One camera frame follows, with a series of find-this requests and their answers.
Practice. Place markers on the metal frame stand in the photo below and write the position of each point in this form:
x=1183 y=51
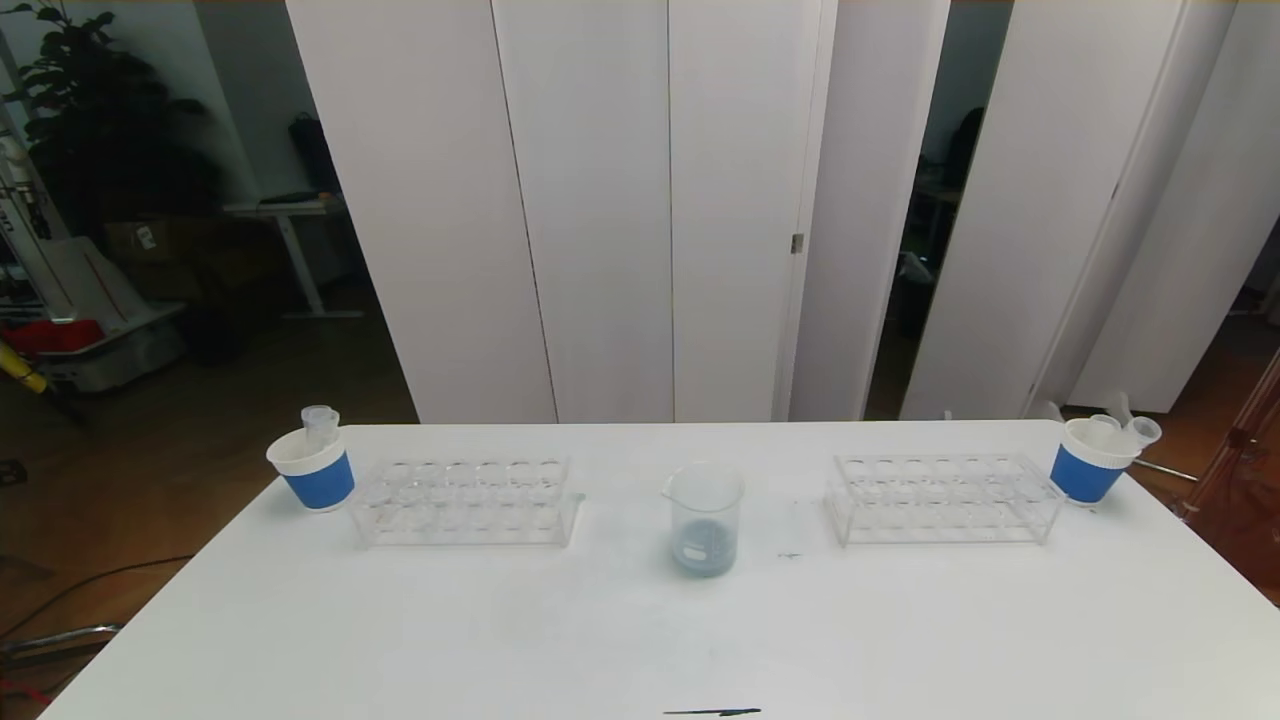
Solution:
x=1240 y=437

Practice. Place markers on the clear plastic test tube rack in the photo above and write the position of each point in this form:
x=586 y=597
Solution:
x=930 y=525
x=470 y=530

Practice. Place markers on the brown cardboard box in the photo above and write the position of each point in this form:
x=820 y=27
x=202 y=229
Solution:
x=150 y=240

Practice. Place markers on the chrome chair leg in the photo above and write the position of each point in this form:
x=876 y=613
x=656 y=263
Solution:
x=70 y=633
x=1165 y=469

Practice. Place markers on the test tube with white pigment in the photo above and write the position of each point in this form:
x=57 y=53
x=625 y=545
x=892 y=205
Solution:
x=1143 y=432

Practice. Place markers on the white screen foot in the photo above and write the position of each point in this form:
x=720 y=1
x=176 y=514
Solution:
x=1118 y=403

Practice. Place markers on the red plastic bin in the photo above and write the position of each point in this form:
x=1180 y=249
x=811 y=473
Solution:
x=50 y=335

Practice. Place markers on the blue paper cup white rim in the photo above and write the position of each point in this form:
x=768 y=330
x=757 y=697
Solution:
x=320 y=482
x=1085 y=478

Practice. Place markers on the dark green potted plant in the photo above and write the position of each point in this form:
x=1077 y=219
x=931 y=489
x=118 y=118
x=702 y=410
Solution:
x=100 y=130

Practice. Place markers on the clear glass beaker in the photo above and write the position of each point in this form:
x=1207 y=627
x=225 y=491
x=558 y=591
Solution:
x=705 y=555

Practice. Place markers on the test tube with red pigment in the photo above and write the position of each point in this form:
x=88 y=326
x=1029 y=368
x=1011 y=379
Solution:
x=320 y=427
x=1105 y=422

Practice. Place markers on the white panel with red stripe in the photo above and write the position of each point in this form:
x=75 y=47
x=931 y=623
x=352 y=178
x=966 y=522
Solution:
x=90 y=285

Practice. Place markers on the black backpack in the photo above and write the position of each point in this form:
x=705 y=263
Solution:
x=312 y=150

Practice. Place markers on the white office desk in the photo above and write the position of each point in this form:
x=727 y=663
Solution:
x=290 y=207

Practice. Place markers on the grey plastic crate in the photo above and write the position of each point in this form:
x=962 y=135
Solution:
x=120 y=362

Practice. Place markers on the white folding screen panel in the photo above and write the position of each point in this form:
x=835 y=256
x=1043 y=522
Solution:
x=1050 y=100
x=600 y=200
x=420 y=200
x=740 y=150
x=870 y=120
x=1230 y=150

